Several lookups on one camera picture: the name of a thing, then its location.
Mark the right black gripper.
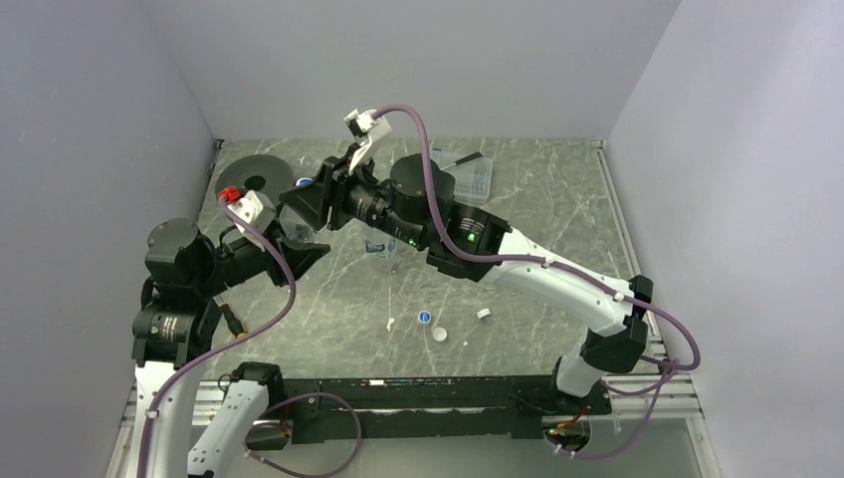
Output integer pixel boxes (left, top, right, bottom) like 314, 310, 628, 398
280, 141, 428, 248

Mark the labelled water bottle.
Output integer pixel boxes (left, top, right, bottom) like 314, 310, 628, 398
363, 228, 397, 274

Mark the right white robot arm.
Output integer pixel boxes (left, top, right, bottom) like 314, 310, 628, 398
279, 154, 653, 413

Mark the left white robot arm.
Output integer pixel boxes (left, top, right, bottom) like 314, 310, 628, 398
125, 218, 330, 477

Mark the black spool disc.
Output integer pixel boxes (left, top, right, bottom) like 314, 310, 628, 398
214, 154, 295, 202

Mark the yellow tipped screwdriver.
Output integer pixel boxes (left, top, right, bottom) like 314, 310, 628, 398
219, 302, 247, 339

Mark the loose white cap near front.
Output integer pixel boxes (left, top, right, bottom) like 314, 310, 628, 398
432, 327, 448, 343

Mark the clear plastic tray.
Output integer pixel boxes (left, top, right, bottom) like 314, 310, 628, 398
431, 148, 494, 206

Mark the small hammer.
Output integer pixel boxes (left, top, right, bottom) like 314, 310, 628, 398
440, 151, 484, 169

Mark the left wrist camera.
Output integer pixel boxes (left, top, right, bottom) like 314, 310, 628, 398
217, 186, 277, 234

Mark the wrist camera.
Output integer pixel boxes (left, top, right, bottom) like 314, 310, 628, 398
343, 110, 392, 172
217, 186, 277, 234

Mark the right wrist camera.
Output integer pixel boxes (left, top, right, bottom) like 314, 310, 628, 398
343, 110, 392, 172

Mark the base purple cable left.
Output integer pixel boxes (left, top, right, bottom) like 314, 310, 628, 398
241, 392, 363, 478

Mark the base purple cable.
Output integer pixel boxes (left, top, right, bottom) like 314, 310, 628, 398
544, 358, 681, 462
241, 392, 363, 478

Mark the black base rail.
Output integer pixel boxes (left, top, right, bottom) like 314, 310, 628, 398
262, 374, 612, 444

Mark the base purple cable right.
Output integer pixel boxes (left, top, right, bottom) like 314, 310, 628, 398
544, 358, 681, 462

